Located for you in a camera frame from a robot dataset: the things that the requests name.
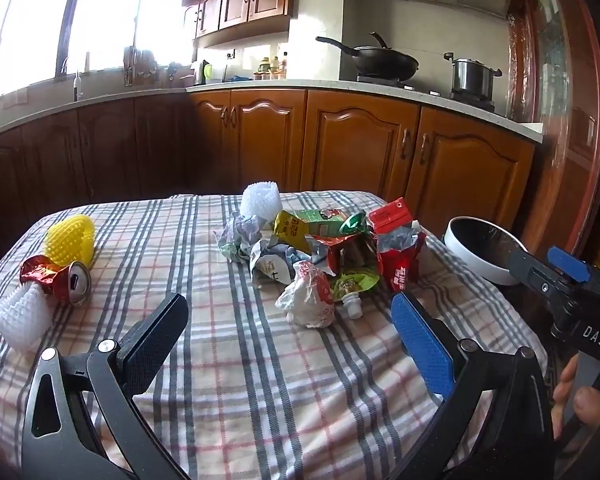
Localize black gas stove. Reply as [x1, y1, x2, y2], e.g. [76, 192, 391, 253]
[355, 74, 496, 113]

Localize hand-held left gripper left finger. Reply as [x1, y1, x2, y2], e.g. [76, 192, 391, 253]
[21, 293, 190, 480]

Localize green spout pouch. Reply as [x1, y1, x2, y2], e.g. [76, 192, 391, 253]
[330, 270, 381, 318]

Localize white foam fruit net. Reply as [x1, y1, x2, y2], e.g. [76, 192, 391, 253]
[240, 181, 283, 223]
[0, 282, 55, 351]

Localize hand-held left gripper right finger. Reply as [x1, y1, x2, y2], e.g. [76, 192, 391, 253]
[390, 291, 556, 480]

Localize crumpled white printed paper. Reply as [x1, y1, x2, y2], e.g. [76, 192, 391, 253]
[250, 240, 306, 286]

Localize crushed red drink can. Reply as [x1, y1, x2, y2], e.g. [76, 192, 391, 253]
[20, 256, 92, 306]

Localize white wrapper with red print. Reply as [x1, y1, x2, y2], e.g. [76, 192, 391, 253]
[275, 260, 337, 330]

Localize plaid tablecloth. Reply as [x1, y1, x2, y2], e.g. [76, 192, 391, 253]
[0, 190, 548, 480]

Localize yellow foam fruit net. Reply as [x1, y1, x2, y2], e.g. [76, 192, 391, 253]
[46, 214, 97, 268]

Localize white bin with black liner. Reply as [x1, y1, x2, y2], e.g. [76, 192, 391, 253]
[442, 216, 529, 287]

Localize yellow snack wrapper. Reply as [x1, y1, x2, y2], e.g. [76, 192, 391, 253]
[272, 210, 313, 253]

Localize green drink carton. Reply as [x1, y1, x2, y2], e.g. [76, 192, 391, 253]
[280, 207, 351, 236]

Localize crumpled grey paper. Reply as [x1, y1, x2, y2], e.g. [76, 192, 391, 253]
[214, 211, 266, 263]

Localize red and white carton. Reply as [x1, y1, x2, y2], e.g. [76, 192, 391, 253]
[367, 197, 413, 235]

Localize kitchen window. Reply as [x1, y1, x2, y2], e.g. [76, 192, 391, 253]
[0, 0, 196, 106]

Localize wooden base cabinets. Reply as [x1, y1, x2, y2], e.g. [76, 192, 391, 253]
[0, 87, 536, 271]

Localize torn red foil bag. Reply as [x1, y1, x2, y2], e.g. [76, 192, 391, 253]
[307, 232, 381, 278]

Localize steel cooking pot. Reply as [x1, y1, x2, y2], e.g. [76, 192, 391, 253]
[443, 51, 503, 102]

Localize red snack bag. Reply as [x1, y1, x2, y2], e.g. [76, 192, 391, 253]
[375, 225, 427, 295]

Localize black wok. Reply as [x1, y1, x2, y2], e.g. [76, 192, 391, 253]
[316, 32, 420, 81]

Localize wooden glass door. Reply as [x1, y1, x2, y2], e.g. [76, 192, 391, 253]
[505, 0, 600, 271]

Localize person's right hand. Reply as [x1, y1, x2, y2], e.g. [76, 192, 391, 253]
[551, 354, 600, 443]

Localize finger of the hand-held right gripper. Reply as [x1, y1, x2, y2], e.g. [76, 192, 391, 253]
[509, 249, 581, 306]
[547, 246, 600, 285]

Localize utensil rack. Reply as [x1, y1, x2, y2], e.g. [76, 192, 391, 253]
[124, 46, 161, 86]

